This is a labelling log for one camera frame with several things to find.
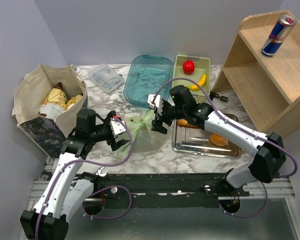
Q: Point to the beige canvas tote bag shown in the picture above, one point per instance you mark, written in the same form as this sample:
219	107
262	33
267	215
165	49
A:
48	134

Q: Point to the yellow banana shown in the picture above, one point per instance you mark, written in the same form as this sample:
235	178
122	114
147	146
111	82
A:
201	83

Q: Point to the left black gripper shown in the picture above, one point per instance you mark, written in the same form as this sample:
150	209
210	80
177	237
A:
117	145

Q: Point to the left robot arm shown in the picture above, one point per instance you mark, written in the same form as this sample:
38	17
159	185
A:
49	218

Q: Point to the bread loaf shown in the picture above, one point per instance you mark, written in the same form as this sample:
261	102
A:
184	123

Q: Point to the wooden shelf unit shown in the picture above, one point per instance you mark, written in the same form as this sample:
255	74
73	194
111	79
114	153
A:
267	87

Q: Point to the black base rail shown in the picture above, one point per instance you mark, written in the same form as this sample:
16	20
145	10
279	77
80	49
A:
149	190

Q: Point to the red bull can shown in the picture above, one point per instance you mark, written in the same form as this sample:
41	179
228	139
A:
278	34

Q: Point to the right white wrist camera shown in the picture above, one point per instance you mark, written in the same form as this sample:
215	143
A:
155	102

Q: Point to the green plastic grocery bag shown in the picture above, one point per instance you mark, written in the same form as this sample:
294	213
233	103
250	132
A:
140	128

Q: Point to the red apple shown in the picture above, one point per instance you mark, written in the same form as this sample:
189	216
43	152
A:
188	67

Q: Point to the clear plastic compartment box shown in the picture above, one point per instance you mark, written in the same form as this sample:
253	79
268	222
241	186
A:
106	78

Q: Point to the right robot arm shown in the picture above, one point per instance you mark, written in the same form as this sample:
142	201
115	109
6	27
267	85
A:
266	150

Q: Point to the teal transparent plastic container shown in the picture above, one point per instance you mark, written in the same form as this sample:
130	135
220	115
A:
146	76

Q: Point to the glazed donut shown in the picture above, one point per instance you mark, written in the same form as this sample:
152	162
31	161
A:
218	140

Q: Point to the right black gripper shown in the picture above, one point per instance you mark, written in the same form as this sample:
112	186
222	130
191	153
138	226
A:
157	124

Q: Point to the metal tray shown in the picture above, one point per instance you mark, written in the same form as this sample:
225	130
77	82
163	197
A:
194	141

